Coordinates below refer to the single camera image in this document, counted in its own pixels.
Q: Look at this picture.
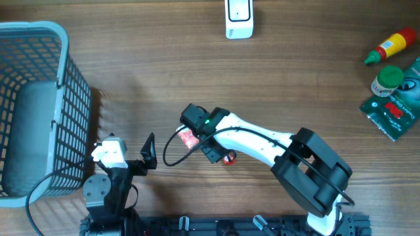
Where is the white barcode scanner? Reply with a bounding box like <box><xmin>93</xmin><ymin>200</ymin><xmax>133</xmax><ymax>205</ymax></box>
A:
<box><xmin>224</xmin><ymin>0</ymin><xmax>254</xmax><ymax>40</ymax></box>

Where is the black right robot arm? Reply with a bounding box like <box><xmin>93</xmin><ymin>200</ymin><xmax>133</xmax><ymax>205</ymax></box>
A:
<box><xmin>180</xmin><ymin>104</ymin><xmax>354</xmax><ymax>235</ymax></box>

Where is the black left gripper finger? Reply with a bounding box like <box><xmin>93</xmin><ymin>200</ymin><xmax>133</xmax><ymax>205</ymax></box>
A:
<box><xmin>94</xmin><ymin>132</ymin><xmax>115</xmax><ymax>147</ymax></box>
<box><xmin>140</xmin><ymin>132</ymin><xmax>157</xmax><ymax>161</ymax></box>

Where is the red white small box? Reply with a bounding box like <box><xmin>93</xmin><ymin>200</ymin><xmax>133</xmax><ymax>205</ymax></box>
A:
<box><xmin>176</xmin><ymin>126</ymin><xmax>200</xmax><ymax>149</ymax></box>

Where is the red sauce bottle green cap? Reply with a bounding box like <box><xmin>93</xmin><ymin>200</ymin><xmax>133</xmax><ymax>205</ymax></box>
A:
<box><xmin>364</xmin><ymin>28</ymin><xmax>417</xmax><ymax>65</ymax></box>

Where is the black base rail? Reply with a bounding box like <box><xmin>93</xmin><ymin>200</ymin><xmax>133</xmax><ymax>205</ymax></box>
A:
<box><xmin>79</xmin><ymin>214</ymin><xmax>372</xmax><ymax>236</ymax></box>

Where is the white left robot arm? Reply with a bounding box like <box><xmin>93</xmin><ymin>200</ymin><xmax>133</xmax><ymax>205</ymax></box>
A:
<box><xmin>79</xmin><ymin>133</ymin><xmax>158</xmax><ymax>236</ymax></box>

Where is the green lid jar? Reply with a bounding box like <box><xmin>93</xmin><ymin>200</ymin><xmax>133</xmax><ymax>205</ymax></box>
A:
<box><xmin>371</xmin><ymin>66</ymin><xmax>404</xmax><ymax>97</ymax></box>

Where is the grey plastic basket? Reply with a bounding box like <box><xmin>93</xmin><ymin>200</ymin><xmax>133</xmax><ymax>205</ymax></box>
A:
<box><xmin>1</xmin><ymin>21</ymin><xmax>92</xmax><ymax>208</ymax></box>

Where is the red coffee stick sachet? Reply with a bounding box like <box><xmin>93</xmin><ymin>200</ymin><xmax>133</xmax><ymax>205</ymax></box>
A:
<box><xmin>222</xmin><ymin>153</ymin><xmax>236</xmax><ymax>166</ymax></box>

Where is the green glove package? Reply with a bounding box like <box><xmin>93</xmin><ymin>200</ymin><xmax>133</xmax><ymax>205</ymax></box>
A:
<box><xmin>360</xmin><ymin>59</ymin><xmax>419</xmax><ymax>141</ymax></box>

